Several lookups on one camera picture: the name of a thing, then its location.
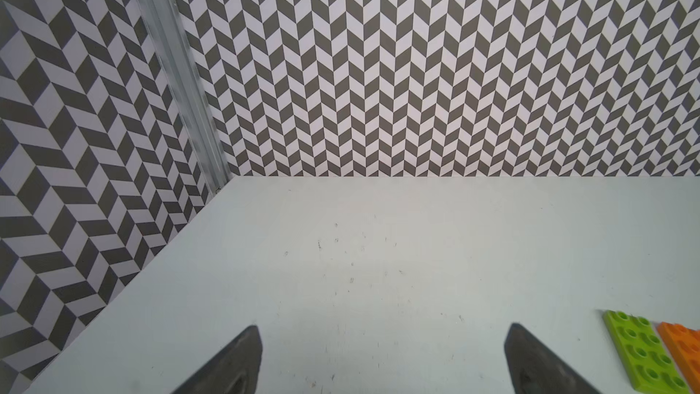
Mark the aluminium corner post left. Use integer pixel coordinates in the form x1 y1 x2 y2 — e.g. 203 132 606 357
139 0 232 193

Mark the lime green lego plate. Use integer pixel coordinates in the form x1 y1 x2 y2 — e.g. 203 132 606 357
603 310 690 394

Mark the orange lego plate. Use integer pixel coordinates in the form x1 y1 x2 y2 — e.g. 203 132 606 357
657 322 700 394

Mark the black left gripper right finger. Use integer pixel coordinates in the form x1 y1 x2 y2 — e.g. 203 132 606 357
504 323 600 394

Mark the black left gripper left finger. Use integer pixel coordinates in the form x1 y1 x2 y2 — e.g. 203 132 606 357
172 325 263 394

